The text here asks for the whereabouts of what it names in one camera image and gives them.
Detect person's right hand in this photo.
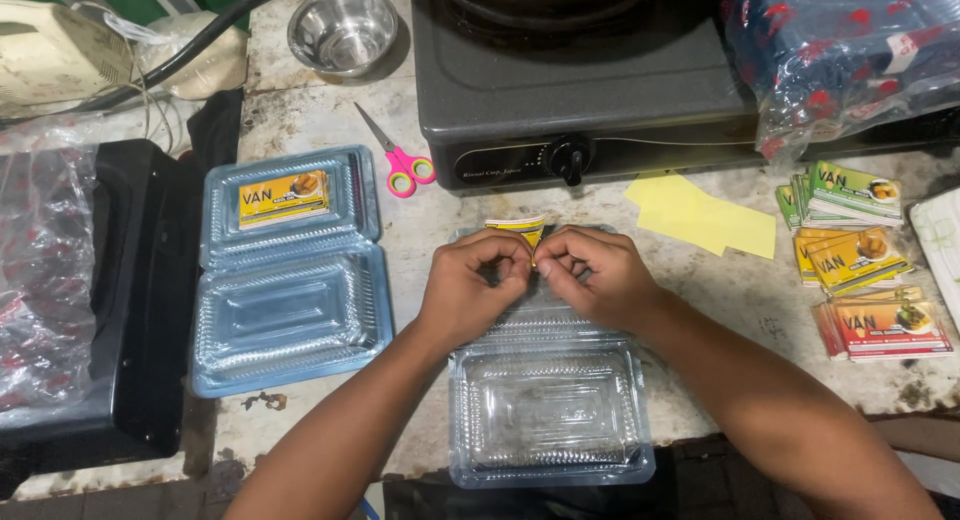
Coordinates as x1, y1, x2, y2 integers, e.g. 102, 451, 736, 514
534, 225, 666, 334

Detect person's left hand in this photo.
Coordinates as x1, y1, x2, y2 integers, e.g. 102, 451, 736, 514
417, 228, 535, 348

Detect yellow label sticker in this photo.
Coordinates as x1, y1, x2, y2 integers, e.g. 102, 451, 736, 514
484, 214, 549, 266

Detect yellow backing paper sheet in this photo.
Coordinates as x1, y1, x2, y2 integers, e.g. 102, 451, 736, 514
624, 170, 778, 261

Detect clear plastic clamshell food box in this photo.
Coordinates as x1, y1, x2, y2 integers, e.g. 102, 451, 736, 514
447, 221, 657, 490

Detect clear clamshell box with label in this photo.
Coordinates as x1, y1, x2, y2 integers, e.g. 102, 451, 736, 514
187, 144, 396, 400

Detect dark grey gas stove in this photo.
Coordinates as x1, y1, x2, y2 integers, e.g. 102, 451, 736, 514
409, 0, 960, 193

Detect yellow label on clamshell box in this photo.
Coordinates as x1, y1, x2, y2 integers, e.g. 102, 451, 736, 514
237, 169, 331, 231

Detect stack of yellow label stickers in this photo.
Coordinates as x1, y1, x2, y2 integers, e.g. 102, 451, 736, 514
793, 226, 915, 298

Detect stack of green label stickers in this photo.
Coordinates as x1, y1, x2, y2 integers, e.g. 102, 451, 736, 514
775, 160, 906, 232

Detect small steel bowl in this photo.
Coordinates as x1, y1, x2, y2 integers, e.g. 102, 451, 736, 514
286, 0, 400, 79

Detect stack of red label stickers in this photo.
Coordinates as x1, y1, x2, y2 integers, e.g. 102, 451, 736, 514
811, 286, 955, 363

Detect black box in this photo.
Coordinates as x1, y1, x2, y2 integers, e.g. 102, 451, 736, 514
0, 138, 198, 499

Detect plastic pack of clamshell boxes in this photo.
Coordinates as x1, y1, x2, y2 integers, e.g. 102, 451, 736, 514
721, 0, 960, 165

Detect white patterned paper stack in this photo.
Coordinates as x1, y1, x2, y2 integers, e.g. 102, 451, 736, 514
909, 187, 960, 334

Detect white plastic bag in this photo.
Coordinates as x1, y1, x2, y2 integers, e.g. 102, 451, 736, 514
105, 10, 250, 101

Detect clear plastic bag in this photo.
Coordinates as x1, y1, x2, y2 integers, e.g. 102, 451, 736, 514
0, 118, 102, 416

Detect cream plastic appliance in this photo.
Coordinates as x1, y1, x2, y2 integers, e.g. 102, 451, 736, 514
0, 0, 135, 120

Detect pink handled scissors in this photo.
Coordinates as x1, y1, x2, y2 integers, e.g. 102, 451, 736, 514
353, 101, 438, 199

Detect black hose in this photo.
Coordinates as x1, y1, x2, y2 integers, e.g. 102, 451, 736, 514
75, 0, 301, 115

